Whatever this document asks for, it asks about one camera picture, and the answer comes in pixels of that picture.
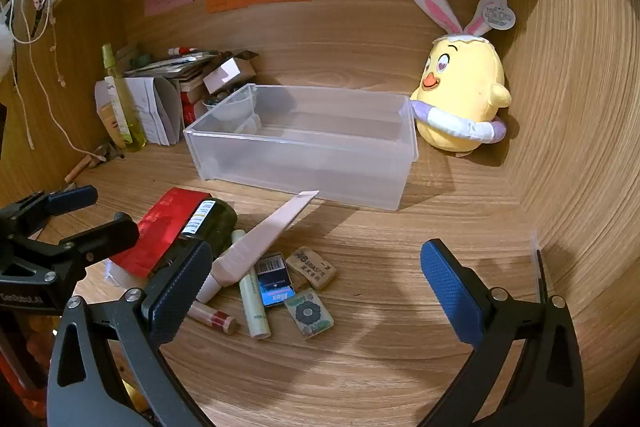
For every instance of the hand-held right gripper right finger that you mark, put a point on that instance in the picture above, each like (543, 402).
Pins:
(447, 292)

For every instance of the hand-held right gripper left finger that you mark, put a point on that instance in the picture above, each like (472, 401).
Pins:
(180, 294)

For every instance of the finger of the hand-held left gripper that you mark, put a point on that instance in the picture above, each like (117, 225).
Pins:
(102, 239)
(75, 198)

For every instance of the red capped lipstick tube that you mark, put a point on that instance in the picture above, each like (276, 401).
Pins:
(215, 318)

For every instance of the red foil packet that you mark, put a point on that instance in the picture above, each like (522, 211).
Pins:
(160, 222)

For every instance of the pale green lip balm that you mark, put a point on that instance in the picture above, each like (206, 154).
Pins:
(253, 304)

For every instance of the dark jar with label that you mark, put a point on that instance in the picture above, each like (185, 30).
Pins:
(220, 222)

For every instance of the blue black card packet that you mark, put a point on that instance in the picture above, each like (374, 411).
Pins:
(272, 283)

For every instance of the pale pink tube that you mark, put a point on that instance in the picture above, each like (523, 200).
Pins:
(260, 237)

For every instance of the green eraser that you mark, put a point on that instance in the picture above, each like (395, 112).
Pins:
(310, 313)

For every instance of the beige eraser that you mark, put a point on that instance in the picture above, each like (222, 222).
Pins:
(311, 268)

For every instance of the clear plastic bin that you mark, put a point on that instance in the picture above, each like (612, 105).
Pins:
(300, 167)

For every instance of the beige cream tube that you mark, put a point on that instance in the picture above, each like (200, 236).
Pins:
(107, 112)

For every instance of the yellow spray bottle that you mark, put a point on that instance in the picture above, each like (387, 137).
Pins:
(127, 122)

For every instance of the grey pen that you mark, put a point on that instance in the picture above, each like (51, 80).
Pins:
(542, 272)

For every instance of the red box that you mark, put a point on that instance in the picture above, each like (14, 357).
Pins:
(190, 107)

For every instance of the dark green packet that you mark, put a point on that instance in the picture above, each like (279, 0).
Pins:
(142, 58)

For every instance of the white fluffy pompom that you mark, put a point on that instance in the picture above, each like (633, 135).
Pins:
(4, 47)

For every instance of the white bowl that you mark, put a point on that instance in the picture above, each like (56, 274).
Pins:
(220, 107)

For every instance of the red white marker pen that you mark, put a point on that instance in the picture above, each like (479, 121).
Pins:
(182, 51)

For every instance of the small cardboard box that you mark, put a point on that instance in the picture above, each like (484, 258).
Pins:
(225, 74)

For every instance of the yellow chick plush toy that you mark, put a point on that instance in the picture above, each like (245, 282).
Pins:
(465, 82)

